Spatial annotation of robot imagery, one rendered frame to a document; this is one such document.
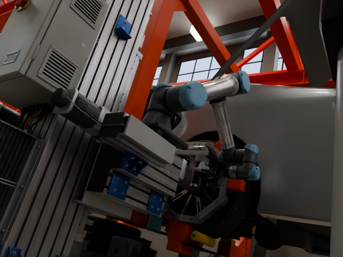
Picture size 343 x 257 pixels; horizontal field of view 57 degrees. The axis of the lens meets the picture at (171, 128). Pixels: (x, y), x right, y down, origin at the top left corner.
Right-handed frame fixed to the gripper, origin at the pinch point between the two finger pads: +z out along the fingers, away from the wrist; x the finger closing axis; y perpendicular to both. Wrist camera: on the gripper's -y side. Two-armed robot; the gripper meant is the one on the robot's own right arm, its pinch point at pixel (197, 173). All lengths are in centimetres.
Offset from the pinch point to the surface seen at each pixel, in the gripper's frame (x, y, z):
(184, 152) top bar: -1.5, 13.2, 13.4
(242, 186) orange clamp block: -22.7, 1.1, -18.6
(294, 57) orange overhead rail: -209, 240, 9
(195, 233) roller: -21.3, -30.8, 5.1
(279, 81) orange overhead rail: -248, 229, 37
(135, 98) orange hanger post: 7, 52, 60
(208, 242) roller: -35.5, -33.1, 2.7
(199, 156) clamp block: 1.5, 10.1, 0.0
